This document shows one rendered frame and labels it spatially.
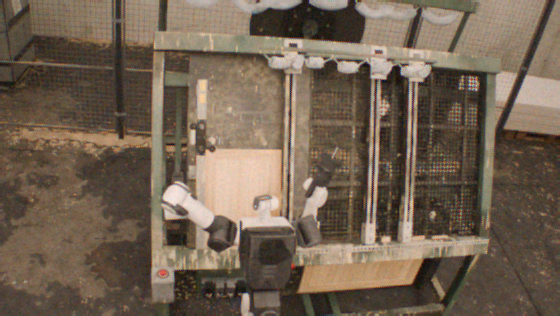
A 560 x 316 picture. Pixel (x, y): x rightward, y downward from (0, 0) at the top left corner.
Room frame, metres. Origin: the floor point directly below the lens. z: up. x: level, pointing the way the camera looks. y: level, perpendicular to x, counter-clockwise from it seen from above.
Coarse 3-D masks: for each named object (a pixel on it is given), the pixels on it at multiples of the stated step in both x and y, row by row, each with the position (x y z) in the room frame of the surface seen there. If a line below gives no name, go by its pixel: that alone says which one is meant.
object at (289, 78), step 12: (300, 60) 2.47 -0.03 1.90; (288, 72) 2.53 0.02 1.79; (300, 72) 2.55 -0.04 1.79; (288, 84) 2.53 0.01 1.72; (288, 96) 2.51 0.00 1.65; (288, 108) 2.47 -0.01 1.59; (288, 120) 2.44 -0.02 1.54; (288, 132) 2.40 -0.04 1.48; (288, 144) 2.36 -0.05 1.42; (288, 156) 2.36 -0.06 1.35; (288, 168) 2.32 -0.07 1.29; (288, 180) 2.26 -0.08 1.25; (288, 192) 2.25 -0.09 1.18; (288, 204) 2.21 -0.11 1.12; (288, 216) 2.16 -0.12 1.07
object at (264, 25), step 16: (288, 0) 3.14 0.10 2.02; (304, 0) 3.17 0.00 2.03; (352, 0) 3.26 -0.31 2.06; (256, 16) 3.08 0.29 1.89; (272, 16) 3.11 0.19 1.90; (288, 16) 3.14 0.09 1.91; (304, 16) 3.16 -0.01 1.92; (320, 16) 3.19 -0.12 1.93; (336, 16) 3.23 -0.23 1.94; (352, 16) 3.26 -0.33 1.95; (256, 32) 3.09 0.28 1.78; (272, 32) 3.12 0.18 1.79; (288, 32) 3.14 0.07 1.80; (304, 32) 3.13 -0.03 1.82; (320, 32) 3.20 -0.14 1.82; (336, 32) 3.24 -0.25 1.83; (352, 32) 3.27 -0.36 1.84
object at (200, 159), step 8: (200, 80) 2.42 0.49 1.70; (200, 104) 2.36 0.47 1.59; (200, 112) 2.33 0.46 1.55; (200, 160) 2.20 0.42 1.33; (200, 168) 2.18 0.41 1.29; (200, 176) 2.16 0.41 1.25; (200, 184) 2.13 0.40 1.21; (200, 192) 2.11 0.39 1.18; (200, 200) 2.09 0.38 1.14; (200, 232) 1.99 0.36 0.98; (200, 240) 1.97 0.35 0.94; (200, 248) 1.95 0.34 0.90
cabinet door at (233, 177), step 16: (208, 160) 2.23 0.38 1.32; (224, 160) 2.26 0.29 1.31; (240, 160) 2.28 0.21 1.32; (256, 160) 2.31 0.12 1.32; (272, 160) 2.33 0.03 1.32; (208, 176) 2.18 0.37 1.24; (224, 176) 2.21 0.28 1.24; (240, 176) 2.24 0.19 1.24; (256, 176) 2.26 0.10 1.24; (272, 176) 2.29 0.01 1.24; (208, 192) 2.14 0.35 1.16; (224, 192) 2.17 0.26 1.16; (240, 192) 2.19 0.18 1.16; (256, 192) 2.22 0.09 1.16; (272, 192) 2.24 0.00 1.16; (208, 208) 2.09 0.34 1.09; (224, 208) 2.12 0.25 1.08; (240, 208) 2.14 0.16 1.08
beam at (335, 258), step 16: (416, 240) 2.33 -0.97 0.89; (432, 240) 2.35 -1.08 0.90; (448, 240) 2.38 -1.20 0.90; (464, 240) 2.41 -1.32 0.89; (160, 256) 1.86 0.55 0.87; (176, 256) 1.88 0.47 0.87; (192, 256) 1.90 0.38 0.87; (208, 256) 1.93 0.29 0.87; (224, 256) 1.95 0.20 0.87; (304, 256) 2.08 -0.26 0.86; (320, 256) 2.10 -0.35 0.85; (336, 256) 2.13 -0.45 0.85; (352, 256) 2.15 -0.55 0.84; (368, 256) 2.18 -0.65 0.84; (384, 256) 2.21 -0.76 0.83; (400, 256) 2.24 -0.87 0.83; (416, 256) 2.26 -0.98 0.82; (432, 256) 2.29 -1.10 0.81
